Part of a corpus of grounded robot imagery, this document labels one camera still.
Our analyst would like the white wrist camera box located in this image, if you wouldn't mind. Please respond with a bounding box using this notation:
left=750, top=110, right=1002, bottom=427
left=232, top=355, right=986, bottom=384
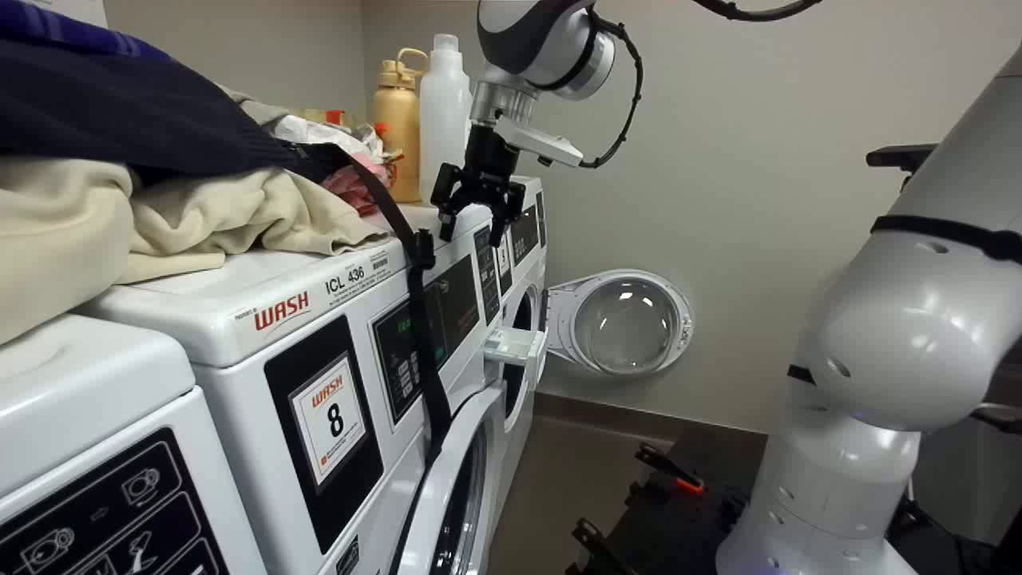
left=491, top=110, right=587, bottom=174

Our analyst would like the black strap on arm base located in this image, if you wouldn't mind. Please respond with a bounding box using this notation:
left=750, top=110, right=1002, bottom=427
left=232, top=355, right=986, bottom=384
left=868, top=211, right=1022, bottom=269

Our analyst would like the round glass washer door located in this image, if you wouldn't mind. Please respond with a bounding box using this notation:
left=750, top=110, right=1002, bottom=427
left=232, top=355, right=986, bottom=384
left=545, top=265, right=695, bottom=381

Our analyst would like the white washing machine icon panel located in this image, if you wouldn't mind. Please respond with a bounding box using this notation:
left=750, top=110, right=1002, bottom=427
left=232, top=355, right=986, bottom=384
left=0, top=313, right=269, bottom=575

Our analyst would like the white washer door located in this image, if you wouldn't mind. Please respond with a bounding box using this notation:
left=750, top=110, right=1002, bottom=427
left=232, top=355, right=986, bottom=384
left=390, top=381, right=511, bottom=575

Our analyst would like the black bag strap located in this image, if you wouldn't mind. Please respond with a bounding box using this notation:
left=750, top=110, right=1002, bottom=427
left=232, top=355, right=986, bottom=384
left=315, top=146, right=456, bottom=462

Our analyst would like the black clamp orange tip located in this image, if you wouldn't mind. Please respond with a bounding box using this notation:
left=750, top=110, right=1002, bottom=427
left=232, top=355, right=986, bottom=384
left=634, top=441, right=712, bottom=497

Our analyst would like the black chair armrest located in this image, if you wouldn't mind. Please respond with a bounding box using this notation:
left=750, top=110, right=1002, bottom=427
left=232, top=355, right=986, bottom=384
left=864, top=140, right=938, bottom=177

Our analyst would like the dark navy cloth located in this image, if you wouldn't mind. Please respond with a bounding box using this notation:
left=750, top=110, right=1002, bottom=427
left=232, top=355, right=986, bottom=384
left=0, top=0, right=345, bottom=192

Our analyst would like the white WASH washing machine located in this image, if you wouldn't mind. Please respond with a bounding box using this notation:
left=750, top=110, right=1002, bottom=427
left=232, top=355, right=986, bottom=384
left=79, top=200, right=514, bottom=575

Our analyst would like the beige cloth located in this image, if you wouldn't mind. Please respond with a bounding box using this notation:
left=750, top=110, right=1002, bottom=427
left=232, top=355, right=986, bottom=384
left=0, top=156, right=399, bottom=348

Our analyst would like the number 8 sticker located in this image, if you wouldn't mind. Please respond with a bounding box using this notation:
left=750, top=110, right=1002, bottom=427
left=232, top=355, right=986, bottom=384
left=288, top=355, right=372, bottom=489

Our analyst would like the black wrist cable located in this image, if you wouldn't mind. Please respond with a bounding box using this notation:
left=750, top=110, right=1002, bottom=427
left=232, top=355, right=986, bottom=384
left=577, top=11, right=648, bottom=174

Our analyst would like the white door handle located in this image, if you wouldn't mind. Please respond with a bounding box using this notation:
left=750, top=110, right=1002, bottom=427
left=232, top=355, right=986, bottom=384
left=483, top=325, right=549, bottom=372

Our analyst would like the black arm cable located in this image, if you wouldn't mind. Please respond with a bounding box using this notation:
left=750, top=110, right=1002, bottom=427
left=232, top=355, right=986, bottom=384
left=695, top=0, right=825, bottom=25

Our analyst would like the white plastic bottle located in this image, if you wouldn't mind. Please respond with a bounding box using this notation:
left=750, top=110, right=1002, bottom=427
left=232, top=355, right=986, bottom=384
left=415, top=33, right=475, bottom=207

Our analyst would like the red and white cloth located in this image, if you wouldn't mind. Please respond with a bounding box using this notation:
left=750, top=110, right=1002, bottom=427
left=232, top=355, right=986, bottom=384
left=269, top=107, right=403, bottom=222

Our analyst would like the gold detergent bottle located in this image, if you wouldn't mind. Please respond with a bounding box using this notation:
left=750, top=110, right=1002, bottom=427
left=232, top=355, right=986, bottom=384
left=367, top=45, right=432, bottom=207

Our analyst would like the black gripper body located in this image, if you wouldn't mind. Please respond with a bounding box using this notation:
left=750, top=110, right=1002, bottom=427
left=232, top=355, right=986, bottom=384
left=456, top=124, right=525, bottom=200

